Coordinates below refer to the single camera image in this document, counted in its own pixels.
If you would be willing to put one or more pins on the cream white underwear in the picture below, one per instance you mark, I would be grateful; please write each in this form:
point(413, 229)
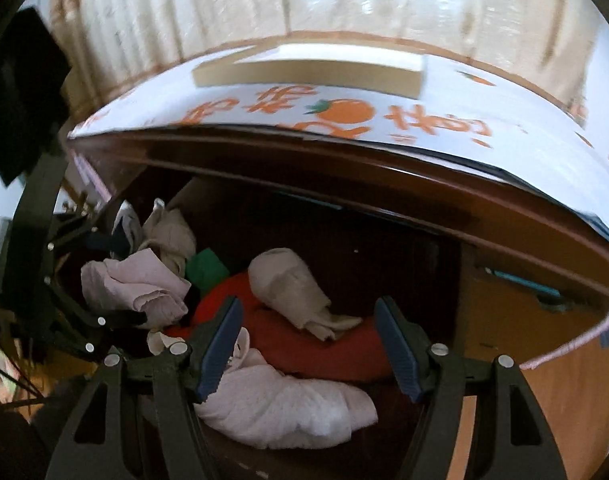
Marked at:
point(172, 237)

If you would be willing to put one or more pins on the cream floral curtain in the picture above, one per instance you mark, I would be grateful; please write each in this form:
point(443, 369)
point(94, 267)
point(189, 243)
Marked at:
point(334, 0)

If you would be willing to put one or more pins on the dark wooden desk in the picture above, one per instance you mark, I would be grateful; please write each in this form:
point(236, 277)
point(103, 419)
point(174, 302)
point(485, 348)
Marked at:
point(434, 185)

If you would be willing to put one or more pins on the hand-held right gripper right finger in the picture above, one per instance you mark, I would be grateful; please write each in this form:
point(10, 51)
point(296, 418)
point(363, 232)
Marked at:
point(397, 350)

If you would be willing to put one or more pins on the white towel cloth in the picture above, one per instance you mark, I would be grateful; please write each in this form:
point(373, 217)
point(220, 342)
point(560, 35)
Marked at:
point(284, 405)

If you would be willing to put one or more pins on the grey blue underwear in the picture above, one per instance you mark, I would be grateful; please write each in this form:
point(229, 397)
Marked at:
point(127, 222)

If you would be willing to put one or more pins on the orange printed white tablecloth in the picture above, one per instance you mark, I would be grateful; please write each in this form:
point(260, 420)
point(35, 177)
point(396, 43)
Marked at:
point(509, 125)

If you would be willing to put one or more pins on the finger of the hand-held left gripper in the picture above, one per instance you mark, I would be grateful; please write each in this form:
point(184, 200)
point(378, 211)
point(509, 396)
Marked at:
point(104, 242)
point(114, 321)

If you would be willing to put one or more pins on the white rolled underwear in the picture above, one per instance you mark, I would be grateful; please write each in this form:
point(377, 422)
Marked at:
point(284, 280)

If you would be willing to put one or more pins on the wooden drawer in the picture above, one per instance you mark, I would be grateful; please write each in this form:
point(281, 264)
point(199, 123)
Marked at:
point(364, 260)

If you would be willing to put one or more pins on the wooden cabinet door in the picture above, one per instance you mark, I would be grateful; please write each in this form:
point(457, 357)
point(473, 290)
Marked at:
point(524, 360)

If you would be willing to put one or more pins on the red sock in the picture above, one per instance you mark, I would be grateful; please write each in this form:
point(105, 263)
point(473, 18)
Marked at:
point(344, 350)

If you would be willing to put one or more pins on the green and black sock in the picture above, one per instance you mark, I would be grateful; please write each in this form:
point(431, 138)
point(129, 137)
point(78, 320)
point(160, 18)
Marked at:
point(207, 270)

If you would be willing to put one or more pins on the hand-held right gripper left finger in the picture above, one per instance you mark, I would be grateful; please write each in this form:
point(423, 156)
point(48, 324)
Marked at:
point(219, 355)

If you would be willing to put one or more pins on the cardboard box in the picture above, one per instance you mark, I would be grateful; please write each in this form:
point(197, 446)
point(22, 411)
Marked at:
point(309, 77)

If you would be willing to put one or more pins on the beige pink underwear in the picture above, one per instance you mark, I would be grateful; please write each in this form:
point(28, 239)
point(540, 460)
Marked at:
point(134, 285)

